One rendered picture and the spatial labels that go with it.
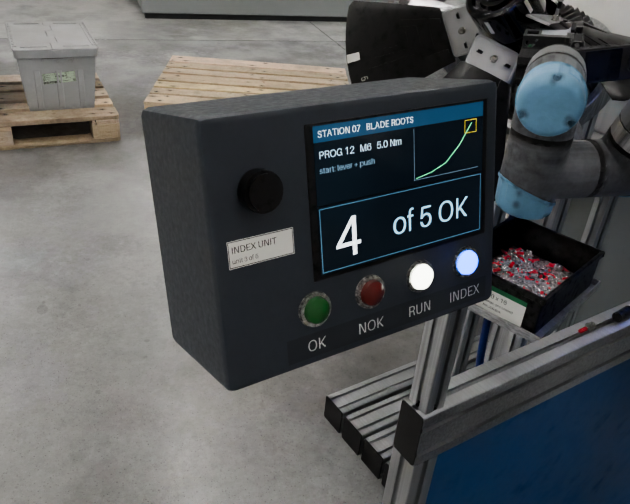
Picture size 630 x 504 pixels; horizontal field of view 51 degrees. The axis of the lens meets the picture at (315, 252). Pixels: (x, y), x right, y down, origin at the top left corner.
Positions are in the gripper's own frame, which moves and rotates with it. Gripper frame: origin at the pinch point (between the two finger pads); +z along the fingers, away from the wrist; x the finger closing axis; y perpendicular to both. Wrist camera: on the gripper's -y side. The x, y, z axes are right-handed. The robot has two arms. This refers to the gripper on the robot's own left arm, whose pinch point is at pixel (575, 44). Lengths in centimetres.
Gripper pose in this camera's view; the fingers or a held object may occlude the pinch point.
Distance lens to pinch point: 114.2
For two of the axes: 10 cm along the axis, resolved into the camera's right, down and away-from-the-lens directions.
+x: 0.2, 8.8, 4.8
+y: -9.4, -1.5, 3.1
